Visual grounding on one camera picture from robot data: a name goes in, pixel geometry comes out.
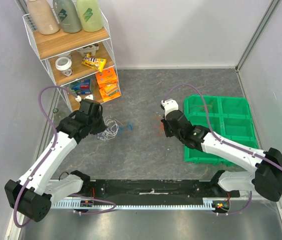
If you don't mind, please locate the orange cable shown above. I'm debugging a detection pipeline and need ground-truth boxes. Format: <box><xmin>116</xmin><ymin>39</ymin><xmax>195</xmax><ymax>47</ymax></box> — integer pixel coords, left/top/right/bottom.
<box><xmin>153</xmin><ymin>114</ymin><xmax>165</xmax><ymax>138</ymax></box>
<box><xmin>188</xmin><ymin>100</ymin><xmax>215</xmax><ymax>117</ymax></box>

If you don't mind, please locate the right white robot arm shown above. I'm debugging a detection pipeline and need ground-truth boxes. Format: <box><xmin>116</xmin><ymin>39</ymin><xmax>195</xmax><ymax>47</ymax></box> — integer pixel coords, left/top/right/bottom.
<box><xmin>161</xmin><ymin>107</ymin><xmax>282</xmax><ymax>202</ymax></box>

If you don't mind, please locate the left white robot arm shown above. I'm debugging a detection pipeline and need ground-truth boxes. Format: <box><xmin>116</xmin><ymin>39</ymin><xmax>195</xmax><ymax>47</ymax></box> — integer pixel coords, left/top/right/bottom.
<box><xmin>4</xmin><ymin>99</ymin><xmax>106</xmax><ymax>222</ymax></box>

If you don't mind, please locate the lower orange snack box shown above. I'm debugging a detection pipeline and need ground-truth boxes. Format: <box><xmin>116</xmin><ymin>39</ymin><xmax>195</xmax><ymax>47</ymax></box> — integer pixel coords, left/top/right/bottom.
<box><xmin>99</xmin><ymin>82</ymin><xmax>121</xmax><ymax>102</ymax></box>

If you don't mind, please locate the orange snack box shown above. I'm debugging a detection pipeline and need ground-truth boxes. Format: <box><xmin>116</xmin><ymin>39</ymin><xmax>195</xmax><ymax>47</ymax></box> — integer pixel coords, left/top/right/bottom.
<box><xmin>95</xmin><ymin>67</ymin><xmax>118</xmax><ymax>88</ymax></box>
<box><xmin>99</xmin><ymin>82</ymin><xmax>121</xmax><ymax>102</ymax></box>

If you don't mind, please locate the blue snack package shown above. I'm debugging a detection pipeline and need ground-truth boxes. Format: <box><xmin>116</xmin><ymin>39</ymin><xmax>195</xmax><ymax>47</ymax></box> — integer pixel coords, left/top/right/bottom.
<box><xmin>69</xmin><ymin>78</ymin><xmax>92</xmax><ymax>96</ymax></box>

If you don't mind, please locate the top orange snack box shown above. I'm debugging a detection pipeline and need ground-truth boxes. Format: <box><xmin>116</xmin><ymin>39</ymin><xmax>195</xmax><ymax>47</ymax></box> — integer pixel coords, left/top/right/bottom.
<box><xmin>95</xmin><ymin>67</ymin><xmax>118</xmax><ymax>88</ymax></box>

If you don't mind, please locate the green compartment bin tray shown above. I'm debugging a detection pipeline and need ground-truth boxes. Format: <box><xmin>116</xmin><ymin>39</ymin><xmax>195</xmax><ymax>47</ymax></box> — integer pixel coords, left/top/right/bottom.
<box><xmin>184</xmin><ymin>94</ymin><xmax>259</xmax><ymax>166</ymax></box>

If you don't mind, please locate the yellow candy bag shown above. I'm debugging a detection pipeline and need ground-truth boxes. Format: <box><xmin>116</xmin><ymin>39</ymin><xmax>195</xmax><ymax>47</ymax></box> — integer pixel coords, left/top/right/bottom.
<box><xmin>81</xmin><ymin>53</ymin><xmax>106</xmax><ymax>73</ymax></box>

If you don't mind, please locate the white lidded paper cup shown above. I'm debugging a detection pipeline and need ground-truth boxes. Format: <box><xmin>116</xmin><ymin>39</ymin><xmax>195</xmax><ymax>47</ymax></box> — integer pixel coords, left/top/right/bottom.
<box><xmin>55</xmin><ymin>56</ymin><xmax>73</xmax><ymax>77</ymax></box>

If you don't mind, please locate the chobani yogurt pack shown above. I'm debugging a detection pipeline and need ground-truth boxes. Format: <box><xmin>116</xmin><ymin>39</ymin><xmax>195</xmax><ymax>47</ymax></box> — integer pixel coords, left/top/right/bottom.
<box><xmin>76</xmin><ymin>43</ymin><xmax>99</xmax><ymax>57</ymax></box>

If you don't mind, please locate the light green bottle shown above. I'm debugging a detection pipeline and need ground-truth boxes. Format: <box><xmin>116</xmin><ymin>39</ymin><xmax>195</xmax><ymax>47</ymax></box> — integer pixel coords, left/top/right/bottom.
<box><xmin>76</xmin><ymin>0</ymin><xmax>103</xmax><ymax>33</ymax></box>

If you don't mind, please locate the beige bottle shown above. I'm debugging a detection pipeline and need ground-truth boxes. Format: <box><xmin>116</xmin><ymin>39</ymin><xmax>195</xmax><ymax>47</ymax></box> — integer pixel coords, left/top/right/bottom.
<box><xmin>27</xmin><ymin>0</ymin><xmax>59</xmax><ymax>35</ymax></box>

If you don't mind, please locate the grey green bottle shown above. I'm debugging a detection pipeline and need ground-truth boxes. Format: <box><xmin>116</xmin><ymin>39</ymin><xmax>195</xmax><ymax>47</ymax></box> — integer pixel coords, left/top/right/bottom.
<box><xmin>52</xmin><ymin>0</ymin><xmax>82</xmax><ymax>34</ymax></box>

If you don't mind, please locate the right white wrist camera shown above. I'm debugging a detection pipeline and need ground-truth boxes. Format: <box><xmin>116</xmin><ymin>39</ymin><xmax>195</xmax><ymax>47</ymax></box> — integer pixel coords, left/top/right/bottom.
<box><xmin>161</xmin><ymin>98</ymin><xmax>179</xmax><ymax>118</ymax></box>

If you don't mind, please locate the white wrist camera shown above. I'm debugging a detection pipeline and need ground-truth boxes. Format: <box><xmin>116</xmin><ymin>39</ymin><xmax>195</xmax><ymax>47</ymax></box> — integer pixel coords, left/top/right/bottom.
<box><xmin>75</xmin><ymin>94</ymin><xmax>94</xmax><ymax>102</ymax></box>
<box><xmin>161</xmin><ymin>98</ymin><xmax>179</xmax><ymax>118</ymax></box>

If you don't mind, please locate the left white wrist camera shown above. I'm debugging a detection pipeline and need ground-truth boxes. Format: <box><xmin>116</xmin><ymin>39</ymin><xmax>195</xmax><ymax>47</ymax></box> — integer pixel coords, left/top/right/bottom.
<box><xmin>75</xmin><ymin>94</ymin><xmax>94</xmax><ymax>102</ymax></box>

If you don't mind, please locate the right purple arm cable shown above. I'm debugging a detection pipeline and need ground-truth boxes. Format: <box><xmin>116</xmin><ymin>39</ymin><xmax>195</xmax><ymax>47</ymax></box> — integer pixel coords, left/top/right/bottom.
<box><xmin>164</xmin><ymin>83</ymin><xmax>282</xmax><ymax>216</ymax></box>

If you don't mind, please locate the white wire wooden shelf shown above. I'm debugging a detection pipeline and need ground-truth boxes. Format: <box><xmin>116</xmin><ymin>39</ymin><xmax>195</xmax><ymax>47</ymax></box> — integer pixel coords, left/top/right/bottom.
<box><xmin>22</xmin><ymin>7</ymin><xmax>122</xmax><ymax>112</ymax></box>

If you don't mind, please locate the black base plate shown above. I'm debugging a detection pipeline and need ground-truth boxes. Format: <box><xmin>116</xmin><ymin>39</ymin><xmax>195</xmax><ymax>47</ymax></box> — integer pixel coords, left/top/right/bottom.
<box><xmin>78</xmin><ymin>179</ymin><xmax>240</xmax><ymax>198</ymax></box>

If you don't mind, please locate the grey slotted cable duct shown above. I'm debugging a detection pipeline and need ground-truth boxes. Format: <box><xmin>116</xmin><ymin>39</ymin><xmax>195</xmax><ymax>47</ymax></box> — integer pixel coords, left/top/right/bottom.
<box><xmin>51</xmin><ymin>197</ymin><xmax>220</xmax><ymax>211</ymax></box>

